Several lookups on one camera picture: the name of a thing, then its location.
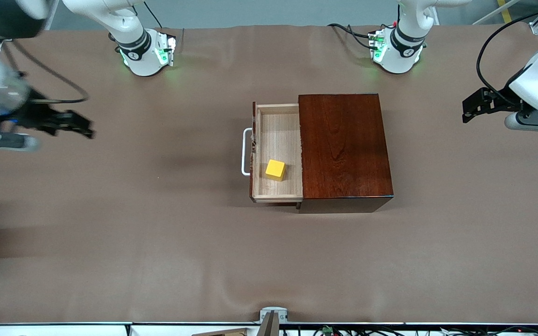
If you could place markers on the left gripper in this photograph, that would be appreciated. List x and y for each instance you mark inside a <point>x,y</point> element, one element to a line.
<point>501,100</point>

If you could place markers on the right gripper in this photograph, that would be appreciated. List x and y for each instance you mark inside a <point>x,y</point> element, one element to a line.
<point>34,114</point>

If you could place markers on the light wooden drawer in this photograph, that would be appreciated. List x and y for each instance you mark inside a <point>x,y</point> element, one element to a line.
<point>287,135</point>

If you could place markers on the yellow cube block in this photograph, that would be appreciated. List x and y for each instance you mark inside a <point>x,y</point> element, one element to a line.
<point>275,169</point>

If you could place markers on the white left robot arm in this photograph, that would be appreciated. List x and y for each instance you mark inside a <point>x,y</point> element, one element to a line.
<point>404,51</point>

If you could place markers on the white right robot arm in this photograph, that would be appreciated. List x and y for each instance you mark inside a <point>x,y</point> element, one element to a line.
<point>138,60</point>

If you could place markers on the dark wooden cabinet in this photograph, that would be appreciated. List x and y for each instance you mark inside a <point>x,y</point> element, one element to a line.
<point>343,149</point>

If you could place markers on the brown table cloth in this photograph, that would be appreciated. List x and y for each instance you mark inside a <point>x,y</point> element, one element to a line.
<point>157,256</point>

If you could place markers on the brown board piece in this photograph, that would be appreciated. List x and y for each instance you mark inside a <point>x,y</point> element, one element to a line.
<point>224,332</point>

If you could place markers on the white table edge rail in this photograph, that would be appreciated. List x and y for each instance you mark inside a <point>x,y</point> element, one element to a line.
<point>63,329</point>

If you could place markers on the grey camera mount clamp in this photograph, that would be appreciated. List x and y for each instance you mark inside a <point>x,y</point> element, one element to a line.
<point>273,317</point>

